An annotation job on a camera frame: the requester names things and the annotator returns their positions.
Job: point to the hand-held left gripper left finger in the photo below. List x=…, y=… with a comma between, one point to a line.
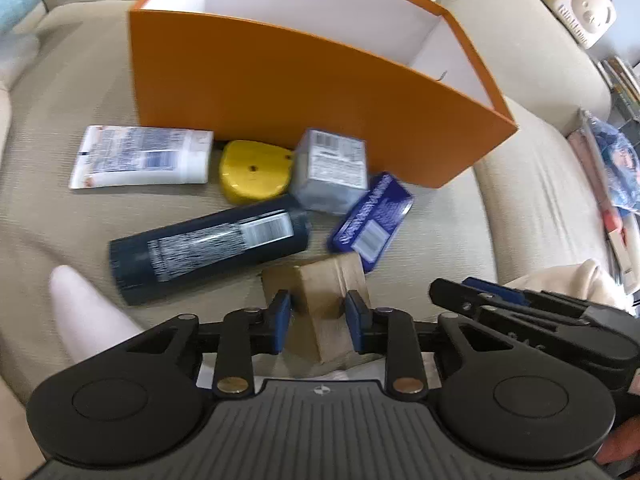
x=280, y=321

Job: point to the person's white sock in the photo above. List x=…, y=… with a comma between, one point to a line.
x=90, y=315

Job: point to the tan cardboard block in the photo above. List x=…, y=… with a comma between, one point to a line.
x=320, y=300

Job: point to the person's cream trouser leg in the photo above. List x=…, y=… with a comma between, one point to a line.
x=565, y=277
x=15, y=425

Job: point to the grey clear plastic box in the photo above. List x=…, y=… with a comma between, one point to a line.
x=330, y=170

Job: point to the person's cream right trouser leg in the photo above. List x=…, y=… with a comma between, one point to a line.
x=565, y=277

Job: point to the person's cream left trouser leg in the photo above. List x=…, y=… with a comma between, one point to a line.
x=15, y=425

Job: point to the yellow tape measure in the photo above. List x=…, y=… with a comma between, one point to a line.
x=255, y=175

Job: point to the blue printed pillow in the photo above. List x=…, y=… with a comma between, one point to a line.
x=617, y=160

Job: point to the cream bear suitcase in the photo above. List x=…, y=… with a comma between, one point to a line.
x=585, y=10

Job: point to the orange cardboard box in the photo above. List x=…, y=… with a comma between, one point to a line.
x=275, y=85

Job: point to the stack of books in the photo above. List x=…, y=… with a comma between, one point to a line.
x=622, y=90

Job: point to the person's right hand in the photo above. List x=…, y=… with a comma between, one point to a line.
x=625, y=442

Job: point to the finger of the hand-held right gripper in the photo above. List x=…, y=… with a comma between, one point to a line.
x=455, y=297
x=500, y=291

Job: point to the beige sofa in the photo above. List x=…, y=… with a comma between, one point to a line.
x=60, y=220

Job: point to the red and white book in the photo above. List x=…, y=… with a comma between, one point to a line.
x=620, y=245

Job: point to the blue rectangular box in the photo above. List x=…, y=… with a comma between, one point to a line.
x=370, y=220

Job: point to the pink cushion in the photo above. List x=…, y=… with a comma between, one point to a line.
x=590, y=170

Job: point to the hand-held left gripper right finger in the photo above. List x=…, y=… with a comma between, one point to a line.
x=356, y=326

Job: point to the black cylindrical bottle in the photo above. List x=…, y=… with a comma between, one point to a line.
x=210, y=245

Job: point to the white lotion tube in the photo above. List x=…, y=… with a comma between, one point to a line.
x=150, y=155

